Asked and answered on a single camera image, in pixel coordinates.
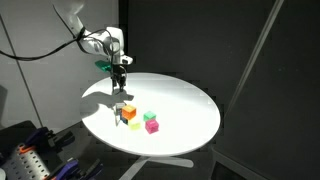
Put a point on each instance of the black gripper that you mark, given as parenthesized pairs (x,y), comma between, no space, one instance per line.
(119,71)

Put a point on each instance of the white table base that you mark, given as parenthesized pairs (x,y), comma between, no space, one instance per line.
(166,161)

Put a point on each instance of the thin metal stand pole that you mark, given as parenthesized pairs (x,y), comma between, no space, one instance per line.
(21,71)

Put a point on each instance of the magenta toy block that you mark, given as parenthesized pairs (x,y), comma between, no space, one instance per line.
(152,126)

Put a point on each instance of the purple orange spring clamp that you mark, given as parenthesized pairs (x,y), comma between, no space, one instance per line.
(40,138)
(73,168)

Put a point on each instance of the orange toy block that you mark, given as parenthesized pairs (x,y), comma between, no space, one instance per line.
(129,111)

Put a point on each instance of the blue toy block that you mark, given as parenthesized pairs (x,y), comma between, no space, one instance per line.
(123,120)

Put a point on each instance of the green toy block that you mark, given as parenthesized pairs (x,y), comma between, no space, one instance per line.
(149,116)

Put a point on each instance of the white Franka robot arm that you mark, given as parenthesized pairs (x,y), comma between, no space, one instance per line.
(96,40)

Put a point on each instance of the yellow-green toy block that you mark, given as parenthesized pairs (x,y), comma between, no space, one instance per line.
(134,125)

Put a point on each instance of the teal wrist camera box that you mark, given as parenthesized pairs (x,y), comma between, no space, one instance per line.
(102,65)

